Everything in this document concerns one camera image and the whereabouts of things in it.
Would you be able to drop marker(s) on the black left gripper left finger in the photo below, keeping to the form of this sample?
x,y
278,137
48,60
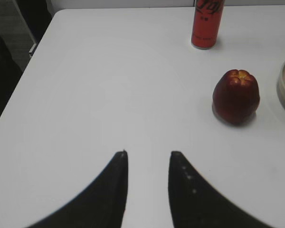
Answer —
x,y
100,205

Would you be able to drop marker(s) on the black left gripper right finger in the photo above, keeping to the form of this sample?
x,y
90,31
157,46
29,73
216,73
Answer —
x,y
194,203

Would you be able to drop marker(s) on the red apple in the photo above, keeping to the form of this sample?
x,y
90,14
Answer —
x,y
236,96

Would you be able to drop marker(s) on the red soda can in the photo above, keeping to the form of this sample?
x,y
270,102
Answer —
x,y
206,23

